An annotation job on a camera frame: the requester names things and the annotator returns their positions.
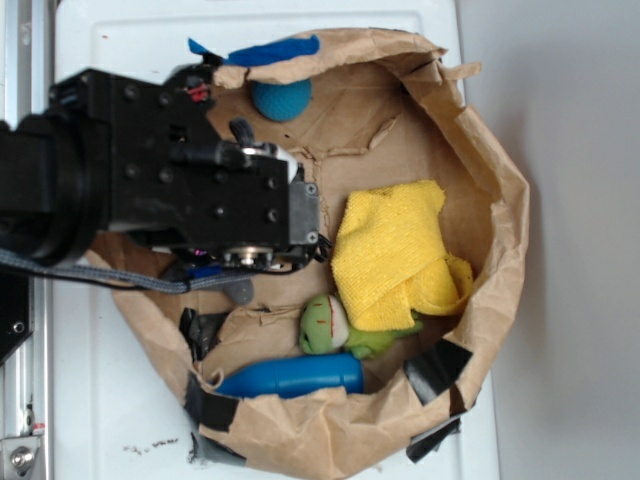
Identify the green plush frog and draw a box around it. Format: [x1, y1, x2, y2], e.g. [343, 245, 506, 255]
[299, 294, 423, 360]

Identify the gray braided cable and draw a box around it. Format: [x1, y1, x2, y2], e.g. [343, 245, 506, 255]
[0, 248, 241, 295]

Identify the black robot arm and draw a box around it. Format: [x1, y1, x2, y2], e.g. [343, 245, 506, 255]
[1, 55, 330, 271]

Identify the black mounting plate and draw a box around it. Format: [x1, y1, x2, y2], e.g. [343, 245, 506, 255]
[0, 271, 33, 366]

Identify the aluminium frame rail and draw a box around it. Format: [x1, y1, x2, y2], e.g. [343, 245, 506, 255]
[1, 1, 42, 479]

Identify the brown paper bag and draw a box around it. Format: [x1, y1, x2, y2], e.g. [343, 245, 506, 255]
[113, 29, 529, 479]

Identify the blue textured ball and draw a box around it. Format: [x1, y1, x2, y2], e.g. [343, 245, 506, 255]
[251, 79, 312, 122]

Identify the gray plush donkey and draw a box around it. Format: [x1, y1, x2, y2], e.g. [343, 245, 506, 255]
[161, 262, 254, 305]

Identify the blue plastic bottle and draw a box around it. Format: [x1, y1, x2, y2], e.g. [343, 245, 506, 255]
[216, 353, 364, 399]

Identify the yellow folded cloth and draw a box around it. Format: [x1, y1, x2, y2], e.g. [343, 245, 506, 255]
[331, 180, 473, 332]

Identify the white plastic tray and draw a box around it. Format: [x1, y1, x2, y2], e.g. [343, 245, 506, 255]
[51, 0, 502, 480]

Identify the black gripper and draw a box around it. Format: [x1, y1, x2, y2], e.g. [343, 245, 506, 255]
[49, 63, 331, 274]

